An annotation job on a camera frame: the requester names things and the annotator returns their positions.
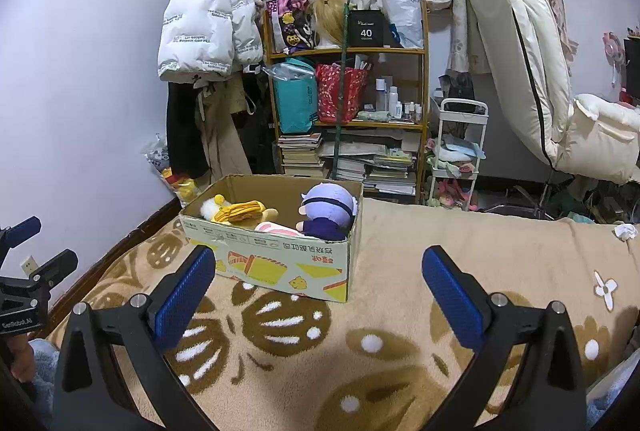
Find white plastic bag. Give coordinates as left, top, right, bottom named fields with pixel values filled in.
left=380, top=0, right=425, bottom=50

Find red patterned bag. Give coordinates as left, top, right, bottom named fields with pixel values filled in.
left=315, top=63, right=369, bottom=124

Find person's left hand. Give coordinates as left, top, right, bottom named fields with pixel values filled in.
left=9, top=333, right=35, bottom=383

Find plastic bag of plush toys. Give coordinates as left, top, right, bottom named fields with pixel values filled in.
left=145, top=136, right=201, bottom=204

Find black hanging garment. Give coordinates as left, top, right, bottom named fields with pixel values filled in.
left=166, top=81, right=211, bottom=179

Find purple plush doll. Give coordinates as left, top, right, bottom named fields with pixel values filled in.
left=295, top=182, right=360, bottom=242

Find teal paper bag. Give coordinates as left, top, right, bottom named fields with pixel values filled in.
left=271, top=58, right=319, bottom=135

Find white puffer jacket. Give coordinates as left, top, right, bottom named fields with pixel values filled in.
left=157, top=0, right=264, bottom=83

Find wooden shelf rack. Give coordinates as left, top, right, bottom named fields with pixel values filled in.
left=263, top=1, right=431, bottom=206

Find white trolley cart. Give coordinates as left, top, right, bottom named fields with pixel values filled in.
left=425, top=98, right=489, bottom=212

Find black box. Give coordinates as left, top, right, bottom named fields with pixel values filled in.
left=346, top=10, right=398, bottom=49

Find black bag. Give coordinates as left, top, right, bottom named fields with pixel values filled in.
left=440, top=71, right=476, bottom=112

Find white padded recliner chair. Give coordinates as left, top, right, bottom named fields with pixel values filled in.
left=465, top=0, right=640, bottom=219

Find printed tote bag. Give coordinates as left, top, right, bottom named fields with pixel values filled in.
left=265, top=0, right=318, bottom=52

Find blonde wig head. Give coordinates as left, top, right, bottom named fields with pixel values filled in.
left=306, top=0, right=351, bottom=49

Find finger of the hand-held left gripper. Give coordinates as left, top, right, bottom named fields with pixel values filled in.
left=0, top=217, right=42, bottom=262
left=31, top=249, right=79, bottom=294

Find printed cardboard box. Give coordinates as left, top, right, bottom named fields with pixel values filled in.
left=178, top=174, right=364, bottom=304

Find yellow plush toy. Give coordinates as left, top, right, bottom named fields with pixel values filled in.
left=210, top=194, right=279, bottom=228

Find green pole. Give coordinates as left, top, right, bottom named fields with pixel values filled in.
left=332, top=0, right=353, bottom=182

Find stack of books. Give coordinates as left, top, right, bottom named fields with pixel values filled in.
left=277, top=132, right=333, bottom=178

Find beige patterned blanket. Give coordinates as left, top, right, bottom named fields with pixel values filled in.
left=45, top=198, right=640, bottom=431

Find light blue fleece clothing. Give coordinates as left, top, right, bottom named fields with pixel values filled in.
left=585, top=351, right=640, bottom=431

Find white fluffy plush toy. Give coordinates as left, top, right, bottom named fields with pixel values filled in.
left=199, top=197, right=223, bottom=221

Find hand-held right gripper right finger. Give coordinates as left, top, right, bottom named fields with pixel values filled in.
left=421, top=245, right=588, bottom=431

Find beige hanging trousers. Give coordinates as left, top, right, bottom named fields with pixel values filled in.
left=195, top=78, right=253, bottom=184

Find pile of magazines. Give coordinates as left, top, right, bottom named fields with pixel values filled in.
left=332, top=141, right=418, bottom=196

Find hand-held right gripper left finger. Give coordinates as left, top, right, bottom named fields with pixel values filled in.
left=51, top=245, right=217, bottom=431

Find group of cosmetic bottles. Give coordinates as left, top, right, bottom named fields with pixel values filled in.
left=375, top=78, right=423, bottom=120

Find pink spiral plush cushion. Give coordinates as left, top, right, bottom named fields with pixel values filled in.
left=254, top=221, right=321, bottom=242

